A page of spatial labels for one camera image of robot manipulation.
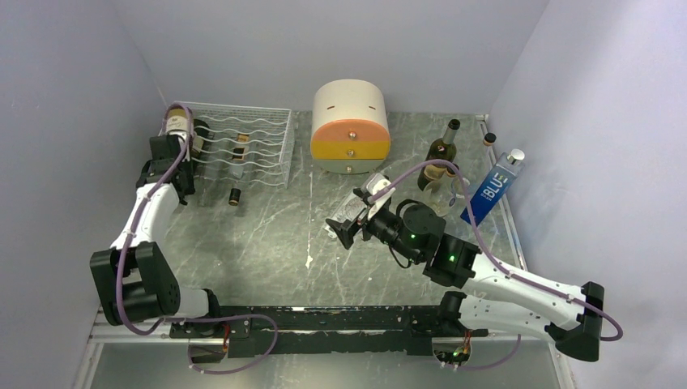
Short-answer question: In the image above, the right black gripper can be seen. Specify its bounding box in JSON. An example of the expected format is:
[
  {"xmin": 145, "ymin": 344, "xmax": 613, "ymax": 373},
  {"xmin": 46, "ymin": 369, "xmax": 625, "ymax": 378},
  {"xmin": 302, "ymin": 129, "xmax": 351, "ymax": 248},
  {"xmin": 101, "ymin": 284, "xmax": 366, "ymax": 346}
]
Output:
[{"xmin": 326, "ymin": 203, "xmax": 422, "ymax": 263}]

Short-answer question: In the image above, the dark red wine bottle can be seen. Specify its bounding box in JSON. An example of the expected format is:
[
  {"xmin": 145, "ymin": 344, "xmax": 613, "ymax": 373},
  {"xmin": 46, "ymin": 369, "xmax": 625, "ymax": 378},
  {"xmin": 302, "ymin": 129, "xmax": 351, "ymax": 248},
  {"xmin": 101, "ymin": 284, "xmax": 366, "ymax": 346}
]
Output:
[{"xmin": 159, "ymin": 104, "xmax": 194, "ymax": 143}]

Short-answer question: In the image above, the clear bottle cream label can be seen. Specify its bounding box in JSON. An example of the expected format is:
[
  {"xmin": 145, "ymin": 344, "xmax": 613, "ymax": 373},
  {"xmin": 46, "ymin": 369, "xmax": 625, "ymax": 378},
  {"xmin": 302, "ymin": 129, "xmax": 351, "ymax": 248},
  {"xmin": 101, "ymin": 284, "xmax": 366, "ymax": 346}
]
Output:
[{"xmin": 423, "ymin": 168, "xmax": 464, "ymax": 217}]

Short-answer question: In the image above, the dark green wine bottle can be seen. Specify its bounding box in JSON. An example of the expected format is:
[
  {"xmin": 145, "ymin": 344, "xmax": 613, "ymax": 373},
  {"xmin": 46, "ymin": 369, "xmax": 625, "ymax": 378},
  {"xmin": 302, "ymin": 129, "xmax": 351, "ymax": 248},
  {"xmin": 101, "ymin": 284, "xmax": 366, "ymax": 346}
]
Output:
[{"xmin": 417, "ymin": 118, "xmax": 461, "ymax": 190}]

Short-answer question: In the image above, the clear glass bottle black cap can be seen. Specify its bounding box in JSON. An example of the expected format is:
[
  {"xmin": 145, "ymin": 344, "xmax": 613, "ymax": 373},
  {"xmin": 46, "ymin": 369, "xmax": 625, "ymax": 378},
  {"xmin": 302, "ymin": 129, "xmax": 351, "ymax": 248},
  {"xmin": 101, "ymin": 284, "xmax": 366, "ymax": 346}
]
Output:
[{"xmin": 453, "ymin": 132, "xmax": 497, "ymax": 199}]

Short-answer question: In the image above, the blue clear square bottle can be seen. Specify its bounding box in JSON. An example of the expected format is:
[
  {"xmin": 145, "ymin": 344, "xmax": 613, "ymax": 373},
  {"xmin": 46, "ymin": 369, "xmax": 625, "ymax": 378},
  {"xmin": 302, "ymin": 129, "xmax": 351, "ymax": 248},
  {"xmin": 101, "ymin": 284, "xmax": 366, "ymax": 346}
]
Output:
[{"xmin": 469, "ymin": 148, "xmax": 525, "ymax": 225}]

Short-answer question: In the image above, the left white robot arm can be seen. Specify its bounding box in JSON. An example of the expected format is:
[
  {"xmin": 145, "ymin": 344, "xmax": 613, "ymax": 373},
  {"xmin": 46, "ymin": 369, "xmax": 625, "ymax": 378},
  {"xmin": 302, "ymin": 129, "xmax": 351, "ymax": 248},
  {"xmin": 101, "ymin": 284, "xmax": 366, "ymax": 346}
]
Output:
[{"xmin": 89, "ymin": 135, "xmax": 224, "ymax": 337}]

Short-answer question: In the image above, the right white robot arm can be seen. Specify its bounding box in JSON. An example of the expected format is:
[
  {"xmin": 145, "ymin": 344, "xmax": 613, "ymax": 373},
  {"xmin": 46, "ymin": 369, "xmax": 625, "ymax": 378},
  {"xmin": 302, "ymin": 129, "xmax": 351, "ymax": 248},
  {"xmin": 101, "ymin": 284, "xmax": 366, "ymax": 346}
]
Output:
[{"xmin": 326, "ymin": 200, "xmax": 605, "ymax": 362}]

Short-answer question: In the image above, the dark green lower-rack bottle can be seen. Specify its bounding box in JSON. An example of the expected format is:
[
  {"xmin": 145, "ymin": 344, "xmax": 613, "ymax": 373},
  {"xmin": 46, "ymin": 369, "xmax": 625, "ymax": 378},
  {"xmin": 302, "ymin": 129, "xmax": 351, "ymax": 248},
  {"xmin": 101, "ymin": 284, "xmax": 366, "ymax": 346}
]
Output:
[{"xmin": 190, "ymin": 119, "xmax": 213, "ymax": 162}]

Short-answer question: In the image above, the clear bottle black-gold label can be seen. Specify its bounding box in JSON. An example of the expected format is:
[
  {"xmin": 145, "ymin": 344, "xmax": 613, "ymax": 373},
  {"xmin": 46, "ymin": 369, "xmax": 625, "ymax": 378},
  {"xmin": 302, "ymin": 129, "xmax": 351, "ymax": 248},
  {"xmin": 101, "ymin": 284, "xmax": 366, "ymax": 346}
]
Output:
[{"xmin": 228, "ymin": 134, "xmax": 252, "ymax": 207}]

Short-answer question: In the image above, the ruler set plastic package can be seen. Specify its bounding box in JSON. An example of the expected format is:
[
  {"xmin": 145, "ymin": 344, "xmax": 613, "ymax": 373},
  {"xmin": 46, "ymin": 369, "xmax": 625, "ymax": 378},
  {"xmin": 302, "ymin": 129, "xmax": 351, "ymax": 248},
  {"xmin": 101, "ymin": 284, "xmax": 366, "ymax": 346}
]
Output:
[{"xmin": 327, "ymin": 191, "xmax": 367, "ymax": 223}]

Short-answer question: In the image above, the cream drawer cabinet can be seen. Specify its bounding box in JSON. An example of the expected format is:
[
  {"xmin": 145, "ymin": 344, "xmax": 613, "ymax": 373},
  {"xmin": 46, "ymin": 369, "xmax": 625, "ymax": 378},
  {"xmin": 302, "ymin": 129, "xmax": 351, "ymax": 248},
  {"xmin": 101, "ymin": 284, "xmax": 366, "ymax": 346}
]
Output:
[{"xmin": 310, "ymin": 79, "xmax": 391, "ymax": 174}]

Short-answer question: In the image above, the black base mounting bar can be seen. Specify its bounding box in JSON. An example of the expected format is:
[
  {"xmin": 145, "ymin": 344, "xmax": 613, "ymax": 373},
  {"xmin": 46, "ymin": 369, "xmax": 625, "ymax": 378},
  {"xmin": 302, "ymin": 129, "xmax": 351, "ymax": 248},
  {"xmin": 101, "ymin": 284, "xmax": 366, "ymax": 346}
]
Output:
[{"xmin": 169, "ymin": 306, "xmax": 488, "ymax": 362}]

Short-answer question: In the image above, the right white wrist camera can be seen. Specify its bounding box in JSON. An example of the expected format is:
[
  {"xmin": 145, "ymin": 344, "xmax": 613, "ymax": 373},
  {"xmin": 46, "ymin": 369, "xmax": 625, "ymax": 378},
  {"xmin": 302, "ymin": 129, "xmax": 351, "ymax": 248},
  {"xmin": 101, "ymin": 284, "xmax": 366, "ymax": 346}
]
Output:
[{"xmin": 353, "ymin": 173, "xmax": 396, "ymax": 207}]

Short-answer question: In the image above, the white wire wine rack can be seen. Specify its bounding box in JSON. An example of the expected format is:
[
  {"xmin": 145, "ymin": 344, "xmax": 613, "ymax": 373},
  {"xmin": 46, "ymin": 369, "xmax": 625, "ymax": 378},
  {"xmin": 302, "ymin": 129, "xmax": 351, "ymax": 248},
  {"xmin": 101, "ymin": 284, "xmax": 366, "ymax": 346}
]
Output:
[{"xmin": 142, "ymin": 102, "xmax": 294, "ymax": 195}]

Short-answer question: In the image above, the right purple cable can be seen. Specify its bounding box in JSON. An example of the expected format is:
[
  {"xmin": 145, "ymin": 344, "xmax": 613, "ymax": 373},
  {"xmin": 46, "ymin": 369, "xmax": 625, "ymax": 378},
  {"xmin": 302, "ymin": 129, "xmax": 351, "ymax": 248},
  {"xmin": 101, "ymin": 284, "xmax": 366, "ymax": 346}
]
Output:
[{"xmin": 367, "ymin": 159, "xmax": 625, "ymax": 371}]

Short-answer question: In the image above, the purple cable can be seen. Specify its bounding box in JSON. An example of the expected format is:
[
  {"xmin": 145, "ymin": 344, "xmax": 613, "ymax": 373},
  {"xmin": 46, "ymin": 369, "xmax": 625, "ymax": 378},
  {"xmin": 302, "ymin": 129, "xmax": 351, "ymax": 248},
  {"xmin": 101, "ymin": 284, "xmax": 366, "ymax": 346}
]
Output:
[
  {"xmin": 367, "ymin": 159, "xmax": 625, "ymax": 371},
  {"xmin": 115, "ymin": 103, "xmax": 279, "ymax": 376}
]

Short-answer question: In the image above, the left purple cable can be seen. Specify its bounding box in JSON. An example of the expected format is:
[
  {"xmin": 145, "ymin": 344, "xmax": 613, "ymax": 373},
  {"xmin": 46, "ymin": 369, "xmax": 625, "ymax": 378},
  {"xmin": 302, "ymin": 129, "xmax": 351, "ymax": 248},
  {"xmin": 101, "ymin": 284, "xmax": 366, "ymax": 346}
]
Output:
[{"xmin": 115, "ymin": 103, "xmax": 279, "ymax": 376}]

